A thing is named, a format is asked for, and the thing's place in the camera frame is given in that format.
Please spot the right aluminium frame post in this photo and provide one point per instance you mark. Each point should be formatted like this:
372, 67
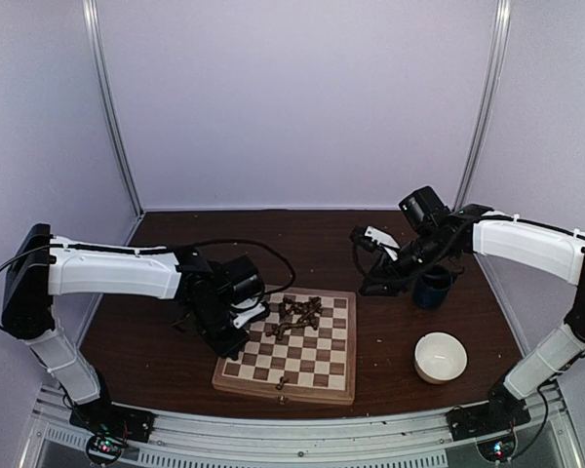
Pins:
495, 62

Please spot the dark blue mug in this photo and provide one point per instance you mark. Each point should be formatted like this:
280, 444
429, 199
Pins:
432, 287

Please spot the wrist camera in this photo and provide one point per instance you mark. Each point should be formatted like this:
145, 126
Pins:
371, 239
248, 312

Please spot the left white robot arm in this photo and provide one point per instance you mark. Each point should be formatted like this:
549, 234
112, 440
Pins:
47, 266

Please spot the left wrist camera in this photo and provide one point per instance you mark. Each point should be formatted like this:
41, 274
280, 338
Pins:
248, 312

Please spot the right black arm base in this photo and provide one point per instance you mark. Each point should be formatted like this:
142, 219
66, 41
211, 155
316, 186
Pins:
492, 424

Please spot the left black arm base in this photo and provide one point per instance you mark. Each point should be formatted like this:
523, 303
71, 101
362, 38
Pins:
112, 427

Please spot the pile of dark chess pieces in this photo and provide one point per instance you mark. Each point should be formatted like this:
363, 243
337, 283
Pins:
295, 314

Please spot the front aluminium rail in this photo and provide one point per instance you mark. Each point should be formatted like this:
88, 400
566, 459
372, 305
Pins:
187, 440

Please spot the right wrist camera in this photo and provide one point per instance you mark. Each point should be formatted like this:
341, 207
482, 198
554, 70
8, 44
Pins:
371, 239

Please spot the aluminium frame post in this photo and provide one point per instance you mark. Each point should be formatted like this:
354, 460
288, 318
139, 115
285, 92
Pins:
495, 62
91, 19

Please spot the left aluminium frame post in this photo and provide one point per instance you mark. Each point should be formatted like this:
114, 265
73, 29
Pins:
91, 19

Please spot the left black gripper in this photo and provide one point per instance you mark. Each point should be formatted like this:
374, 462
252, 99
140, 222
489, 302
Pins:
228, 347

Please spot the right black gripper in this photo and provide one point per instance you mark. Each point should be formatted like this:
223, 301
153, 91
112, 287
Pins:
384, 270

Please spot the wooden chess board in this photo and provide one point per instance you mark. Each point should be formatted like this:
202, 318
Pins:
320, 365

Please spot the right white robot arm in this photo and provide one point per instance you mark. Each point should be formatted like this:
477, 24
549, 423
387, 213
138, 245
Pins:
557, 255

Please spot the white bowl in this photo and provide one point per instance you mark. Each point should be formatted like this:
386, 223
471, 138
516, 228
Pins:
439, 358

